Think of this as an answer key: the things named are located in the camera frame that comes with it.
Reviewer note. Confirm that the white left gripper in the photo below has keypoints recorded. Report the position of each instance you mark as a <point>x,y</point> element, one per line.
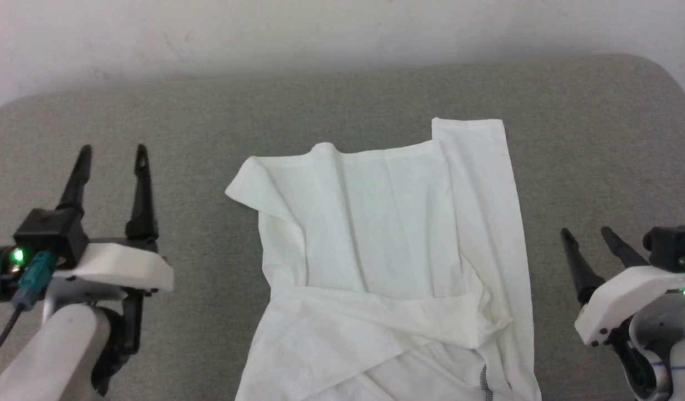
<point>122,267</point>

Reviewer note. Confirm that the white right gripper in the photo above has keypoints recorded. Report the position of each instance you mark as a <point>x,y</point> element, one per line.
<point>626,301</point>

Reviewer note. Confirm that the white garment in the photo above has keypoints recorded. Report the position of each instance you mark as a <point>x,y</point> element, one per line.
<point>387,250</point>

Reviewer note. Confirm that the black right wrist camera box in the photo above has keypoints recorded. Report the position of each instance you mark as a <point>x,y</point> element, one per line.
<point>668,245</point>

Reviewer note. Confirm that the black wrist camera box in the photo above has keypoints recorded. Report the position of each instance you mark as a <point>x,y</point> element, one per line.
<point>668,245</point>
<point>50,234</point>

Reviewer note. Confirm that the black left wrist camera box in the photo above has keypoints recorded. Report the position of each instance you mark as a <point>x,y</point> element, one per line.
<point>50,234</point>

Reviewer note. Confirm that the teal left camera connector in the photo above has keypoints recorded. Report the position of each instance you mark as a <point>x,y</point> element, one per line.
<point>36,278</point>

